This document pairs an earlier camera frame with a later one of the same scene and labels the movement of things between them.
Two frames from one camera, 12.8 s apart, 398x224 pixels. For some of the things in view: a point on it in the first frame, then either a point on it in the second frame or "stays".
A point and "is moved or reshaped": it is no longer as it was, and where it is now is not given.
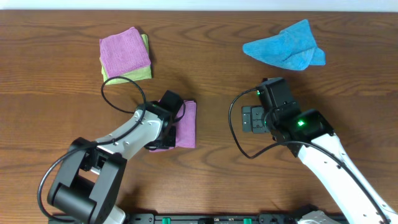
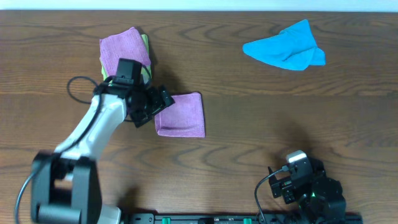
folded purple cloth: [123, 52] stays
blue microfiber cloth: [293, 48] stays
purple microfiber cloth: [185, 129] is moved or reshaped
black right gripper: [254, 119] -> [280, 185]
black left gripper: [166, 141] -> [154, 107]
